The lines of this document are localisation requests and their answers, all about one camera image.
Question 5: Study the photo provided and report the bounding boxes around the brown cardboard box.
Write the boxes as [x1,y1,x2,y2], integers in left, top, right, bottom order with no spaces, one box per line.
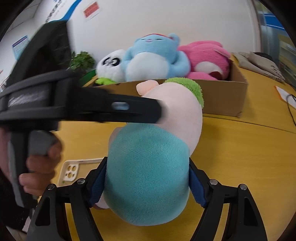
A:
[83,60,248,117]

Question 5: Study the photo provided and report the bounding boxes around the clear white phone case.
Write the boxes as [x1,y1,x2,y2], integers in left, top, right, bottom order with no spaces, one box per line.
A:
[56,158,103,187]

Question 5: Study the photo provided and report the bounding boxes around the panda plush toy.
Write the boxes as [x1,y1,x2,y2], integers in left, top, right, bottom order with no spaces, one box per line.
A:
[95,49,125,85]

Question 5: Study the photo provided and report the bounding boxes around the grey folded cloth bag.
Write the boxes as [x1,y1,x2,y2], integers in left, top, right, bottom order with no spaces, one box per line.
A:
[232,52,285,82]

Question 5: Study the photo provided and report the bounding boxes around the blue wall poster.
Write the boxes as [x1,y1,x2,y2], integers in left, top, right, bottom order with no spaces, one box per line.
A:
[12,36,29,60]

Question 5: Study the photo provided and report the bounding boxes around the red wall notice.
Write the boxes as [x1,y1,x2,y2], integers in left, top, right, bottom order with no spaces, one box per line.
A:
[82,1,101,21]

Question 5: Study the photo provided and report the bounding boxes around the blue plush toy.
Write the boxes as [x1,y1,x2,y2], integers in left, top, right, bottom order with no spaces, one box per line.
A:
[121,33,191,82]

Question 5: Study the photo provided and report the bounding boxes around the white paper sheet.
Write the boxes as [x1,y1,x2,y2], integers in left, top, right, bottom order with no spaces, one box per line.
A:
[275,86,296,109]

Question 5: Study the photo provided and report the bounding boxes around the person's left hand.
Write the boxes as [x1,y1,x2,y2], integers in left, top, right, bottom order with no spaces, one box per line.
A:
[0,127,63,197]

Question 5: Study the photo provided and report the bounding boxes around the pig plush teal pants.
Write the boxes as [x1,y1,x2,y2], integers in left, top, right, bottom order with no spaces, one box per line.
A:
[93,77,205,227]

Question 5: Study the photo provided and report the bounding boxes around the potted green plant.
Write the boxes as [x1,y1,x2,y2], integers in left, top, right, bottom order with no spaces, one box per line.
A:
[69,51,95,71]

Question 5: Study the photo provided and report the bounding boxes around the pink plush toy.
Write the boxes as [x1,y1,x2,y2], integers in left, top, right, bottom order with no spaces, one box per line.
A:
[178,41,231,80]

